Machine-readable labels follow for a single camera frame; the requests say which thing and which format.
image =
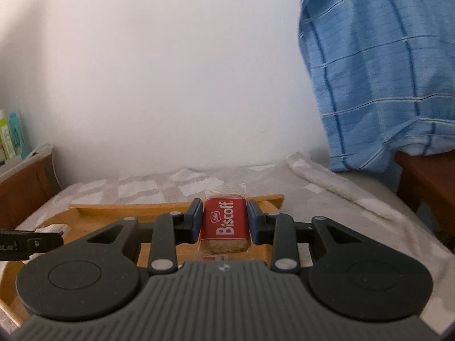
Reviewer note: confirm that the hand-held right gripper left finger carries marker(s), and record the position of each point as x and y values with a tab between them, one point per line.
196	220

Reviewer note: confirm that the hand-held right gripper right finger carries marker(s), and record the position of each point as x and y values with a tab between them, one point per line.
251	220

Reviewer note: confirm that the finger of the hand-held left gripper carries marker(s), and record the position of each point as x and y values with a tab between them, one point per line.
46	242

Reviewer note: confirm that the red white biscuit packet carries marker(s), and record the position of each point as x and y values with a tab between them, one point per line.
224	220

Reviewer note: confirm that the red white wafer packet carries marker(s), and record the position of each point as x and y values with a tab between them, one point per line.
213	258

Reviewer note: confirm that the wooden tray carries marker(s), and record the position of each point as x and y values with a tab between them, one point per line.
81	220

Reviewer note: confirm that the brown wooden cabinet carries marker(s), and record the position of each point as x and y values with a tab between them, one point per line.
25	195

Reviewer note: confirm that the grey patterned blanket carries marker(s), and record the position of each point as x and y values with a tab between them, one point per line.
341	213

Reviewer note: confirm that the blue checked cloth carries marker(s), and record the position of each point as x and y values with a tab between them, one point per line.
373	71

